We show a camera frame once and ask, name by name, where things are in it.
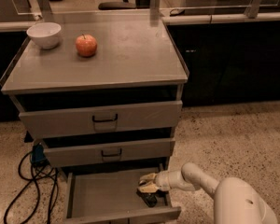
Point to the red apple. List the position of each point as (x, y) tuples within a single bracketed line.
[(86, 45)]

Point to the grey open bottom drawer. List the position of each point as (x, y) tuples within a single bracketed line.
[(112, 198)]

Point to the black counter cabinets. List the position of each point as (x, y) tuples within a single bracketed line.
[(229, 62)]

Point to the grey top drawer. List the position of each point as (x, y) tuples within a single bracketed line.
[(101, 119)]

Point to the grey drawer cabinet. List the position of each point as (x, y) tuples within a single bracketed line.
[(135, 62)]

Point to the blue power box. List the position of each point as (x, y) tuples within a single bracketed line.
[(37, 157)]

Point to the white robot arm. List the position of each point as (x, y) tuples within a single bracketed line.
[(235, 201)]

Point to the black office chair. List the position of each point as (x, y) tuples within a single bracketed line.
[(124, 4)]

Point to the grey middle drawer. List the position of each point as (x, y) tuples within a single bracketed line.
[(112, 152)]

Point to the white ceramic bowl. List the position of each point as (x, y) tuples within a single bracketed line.
[(47, 35)]

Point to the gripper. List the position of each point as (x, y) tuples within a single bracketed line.
[(162, 181)]

